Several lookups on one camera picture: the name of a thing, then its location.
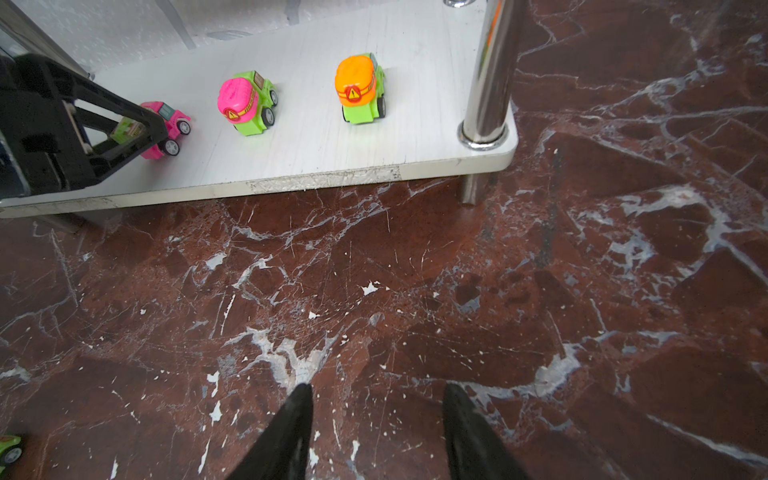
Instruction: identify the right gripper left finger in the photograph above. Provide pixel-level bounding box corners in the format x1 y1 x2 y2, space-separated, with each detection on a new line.
227 383 313 480

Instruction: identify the orange helmet green toy car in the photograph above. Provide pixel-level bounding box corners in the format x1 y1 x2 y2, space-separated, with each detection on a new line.
334 52 386 125

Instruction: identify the pink helmet green toy car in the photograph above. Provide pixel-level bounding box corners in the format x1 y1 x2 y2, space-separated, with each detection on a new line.
217 71 278 137

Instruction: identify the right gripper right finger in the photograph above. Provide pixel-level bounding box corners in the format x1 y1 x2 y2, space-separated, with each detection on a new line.
442 384 530 480

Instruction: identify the white two-tier shelf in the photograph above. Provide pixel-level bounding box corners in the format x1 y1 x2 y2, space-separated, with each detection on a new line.
1 1 519 218

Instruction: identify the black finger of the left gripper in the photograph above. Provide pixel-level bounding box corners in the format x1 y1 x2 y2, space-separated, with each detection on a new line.
1 54 170 199

